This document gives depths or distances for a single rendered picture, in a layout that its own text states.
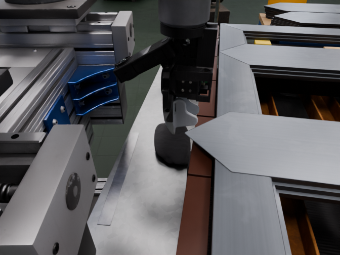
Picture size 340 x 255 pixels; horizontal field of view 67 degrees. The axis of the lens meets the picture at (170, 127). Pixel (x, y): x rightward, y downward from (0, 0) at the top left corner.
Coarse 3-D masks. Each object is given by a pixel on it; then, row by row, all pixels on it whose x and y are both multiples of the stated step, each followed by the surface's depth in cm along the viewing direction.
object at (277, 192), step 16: (256, 32) 102; (272, 32) 101; (320, 80) 74; (336, 80) 73; (256, 96) 63; (288, 192) 41; (304, 192) 41; (320, 192) 40; (336, 192) 40; (288, 240) 35
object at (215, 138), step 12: (216, 120) 53; (228, 120) 53; (204, 132) 50; (216, 132) 50; (228, 132) 50; (204, 144) 47; (216, 144) 47; (228, 144) 47; (216, 156) 45; (228, 156) 45; (228, 168) 42
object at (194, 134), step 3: (198, 126) 52; (192, 129) 51; (195, 129) 51; (198, 129) 51; (186, 132) 50; (189, 132) 50; (192, 132) 50; (195, 132) 50; (198, 132) 50; (189, 135) 49; (192, 135) 49; (195, 135) 49; (198, 135) 49; (192, 138) 49; (195, 138) 49; (198, 138) 49; (195, 141) 48; (198, 141) 48; (198, 144) 47
